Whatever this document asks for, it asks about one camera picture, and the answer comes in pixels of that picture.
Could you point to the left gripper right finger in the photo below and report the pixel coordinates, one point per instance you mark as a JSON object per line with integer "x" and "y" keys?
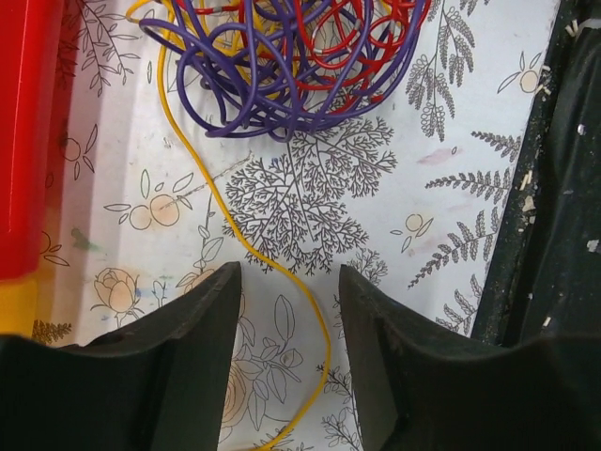
{"x": 420, "y": 386}

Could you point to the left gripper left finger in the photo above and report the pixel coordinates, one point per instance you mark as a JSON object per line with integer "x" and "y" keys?
{"x": 158, "y": 383}

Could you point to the yellow plastic bin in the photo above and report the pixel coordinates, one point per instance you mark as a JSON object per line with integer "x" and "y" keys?
{"x": 18, "y": 305}

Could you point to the floral table mat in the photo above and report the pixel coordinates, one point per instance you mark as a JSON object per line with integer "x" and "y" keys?
{"x": 142, "y": 206}

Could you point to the red plastic bin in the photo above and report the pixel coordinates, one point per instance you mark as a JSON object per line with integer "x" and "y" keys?
{"x": 30, "y": 32}

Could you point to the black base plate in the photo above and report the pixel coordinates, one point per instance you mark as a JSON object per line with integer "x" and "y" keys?
{"x": 544, "y": 277}

